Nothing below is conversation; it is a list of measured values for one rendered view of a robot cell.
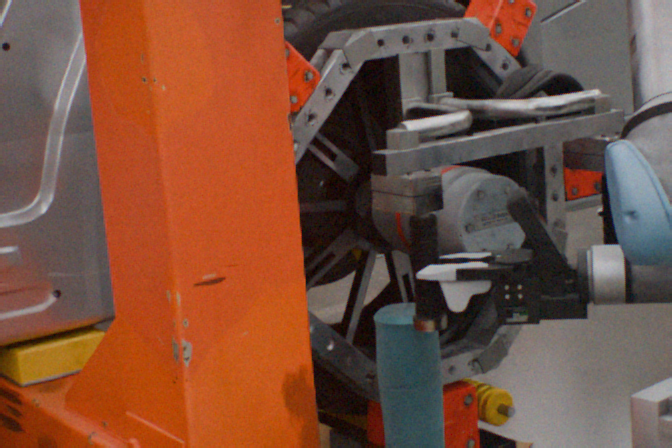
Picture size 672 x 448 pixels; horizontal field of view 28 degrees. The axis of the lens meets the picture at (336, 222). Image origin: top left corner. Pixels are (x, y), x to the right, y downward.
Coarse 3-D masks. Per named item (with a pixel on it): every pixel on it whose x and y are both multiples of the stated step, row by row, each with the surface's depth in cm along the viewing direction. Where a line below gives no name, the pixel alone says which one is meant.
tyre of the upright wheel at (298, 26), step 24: (288, 0) 202; (312, 0) 196; (336, 0) 195; (360, 0) 196; (384, 0) 199; (408, 0) 201; (432, 0) 204; (288, 24) 191; (312, 24) 192; (336, 24) 194; (360, 24) 197; (384, 24) 199; (312, 48) 193; (456, 336) 215; (312, 360) 199; (336, 384) 202; (336, 408) 203; (360, 408) 205
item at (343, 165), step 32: (448, 64) 209; (352, 96) 201; (480, 96) 213; (320, 160) 199; (352, 160) 202; (480, 160) 223; (512, 160) 217; (352, 192) 202; (352, 224) 203; (320, 256) 200; (384, 256) 209; (352, 288) 206; (384, 288) 234; (352, 320) 205; (448, 320) 216
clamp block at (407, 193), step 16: (384, 176) 172; (400, 176) 169; (416, 176) 168; (432, 176) 169; (384, 192) 172; (400, 192) 170; (416, 192) 168; (432, 192) 169; (384, 208) 173; (400, 208) 170; (416, 208) 168; (432, 208) 170
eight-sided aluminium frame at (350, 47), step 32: (352, 32) 187; (384, 32) 189; (416, 32) 192; (448, 32) 196; (480, 32) 199; (320, 64) 189; (352, 64) 187; (480, 64) 202; (512, 64) 203; (320, 96) 184; (544, 96) 208; (320, 128) 185; (544, 160) 210; (544, 192) 211; (320, 320) 189; (480, 320) 212; (512, 320) 210; (320, 352) 190; (352, 352) 193; (448, 352) 208; (480, 352) 207; (352, 384) 198
